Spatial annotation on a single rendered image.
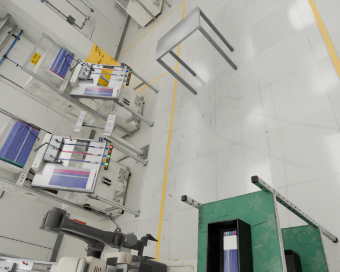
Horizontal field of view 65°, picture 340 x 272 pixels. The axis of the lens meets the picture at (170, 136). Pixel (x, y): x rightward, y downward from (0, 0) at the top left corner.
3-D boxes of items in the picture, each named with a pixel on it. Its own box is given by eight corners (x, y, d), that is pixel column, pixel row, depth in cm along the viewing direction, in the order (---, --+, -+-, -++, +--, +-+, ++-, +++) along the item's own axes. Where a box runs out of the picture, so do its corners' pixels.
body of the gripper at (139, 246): (147, 236, 155) (135, 233, 153) (143, 255, 149) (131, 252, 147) (143, 238, 160) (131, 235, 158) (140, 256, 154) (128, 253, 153)
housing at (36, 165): (55, 140, 347) (52, 133, 335) (41, 173, 318) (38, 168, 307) (49, 138, 347) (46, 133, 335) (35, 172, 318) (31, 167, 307)
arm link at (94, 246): (38, 209, 135) (30, 229, 129) (55, 206, 128) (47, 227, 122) (101, 233, 164) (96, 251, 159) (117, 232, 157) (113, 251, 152)
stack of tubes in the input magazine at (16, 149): (40, 130, 329) (18, 120, 314) (23, 167, 300) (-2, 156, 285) (35, 134, 337) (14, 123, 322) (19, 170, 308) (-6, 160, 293)
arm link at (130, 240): (113, 231, 154) (109, 247, 149) (117, 226, 145) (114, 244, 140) (133, 235, 157) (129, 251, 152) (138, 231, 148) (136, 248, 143)
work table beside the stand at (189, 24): (237, 68, 344) (199, 25, 299) (195, 95, 382) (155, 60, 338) (233, 48, 372) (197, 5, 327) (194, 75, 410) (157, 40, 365)
